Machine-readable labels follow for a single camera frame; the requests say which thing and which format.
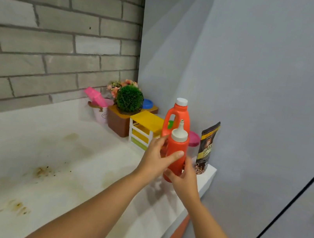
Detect person's left forearm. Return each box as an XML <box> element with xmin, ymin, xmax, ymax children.
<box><xmin>21</xmin><ymin>153</ymin><xmax>152</xmax><ymax>238</ymax></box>

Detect person's right hand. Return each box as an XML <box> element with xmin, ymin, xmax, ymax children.
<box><xmin>159</xmin><ymin>153</ymin><xmax>208</xmax><ymax>211</ymax></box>

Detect pink metal bucket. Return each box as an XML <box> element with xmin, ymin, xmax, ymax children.
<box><xmin>85</xmin><ymin>96</ymin><xmax>115</xmax><ymax>126</ymax></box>

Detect brown tissue box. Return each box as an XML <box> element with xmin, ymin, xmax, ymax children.
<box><xmin>103</xmin><ymin>98</ymin><xmax>159</xmax><ymax>143</ymax></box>

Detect artificial flowers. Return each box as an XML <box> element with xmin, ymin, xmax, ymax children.
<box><xmin>105</xmin><ymin>76</ymin><xmax>140</xmax><ymax>103</ymax></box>

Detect clear jar with blue lid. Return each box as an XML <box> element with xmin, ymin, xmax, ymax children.
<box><xmin>141</xmin><ymin>98</ymin><xmax>155</xmax><ymax>111</ymax></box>

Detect person's left hand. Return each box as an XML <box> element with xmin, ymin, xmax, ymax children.
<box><xmin>133</xmin><ymin>130</ymin><xmax>187</xmax><ymax>187</ymax></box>

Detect yellow mini drawer organizer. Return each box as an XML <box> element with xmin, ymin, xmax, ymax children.
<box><xmin>125</xmin><ymin>108</ymin><xmax>166</xmax><ymax>154</ymax></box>

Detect black coffee granules pouch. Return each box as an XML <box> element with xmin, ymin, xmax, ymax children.
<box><xmin>193</xmin><ymin>119</ymin><xmax>222</xmax><ymax>178</ymax></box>

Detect green plant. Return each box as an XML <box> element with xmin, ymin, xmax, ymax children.
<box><xmin>113</xmin><ymin>83</ymin><xmax>146</xmax><ymax>118</ymax></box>

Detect red squeeze bottle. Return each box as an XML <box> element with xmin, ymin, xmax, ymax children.
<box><xmin>161</xmin><ymin>118</ymin><xmax>193</xmax><ymax>185</ymax></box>

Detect clear jar with pink lid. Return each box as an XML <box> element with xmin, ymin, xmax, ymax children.
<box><xmin>185</xmin><ymin>131</ymin><xmax>202</xmax><ymax>161</ymax></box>

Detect white countertop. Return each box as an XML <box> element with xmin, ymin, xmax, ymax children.
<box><xmin>0</xmin><ymin>84</ymin><xmax>225</xmax><ymax>238</ymax></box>

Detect orange plastic jug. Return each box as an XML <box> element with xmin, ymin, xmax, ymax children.
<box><xmin>161</xmin><ymin>95</ymin><xmax>195</xmax><ymax>142</ymax></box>

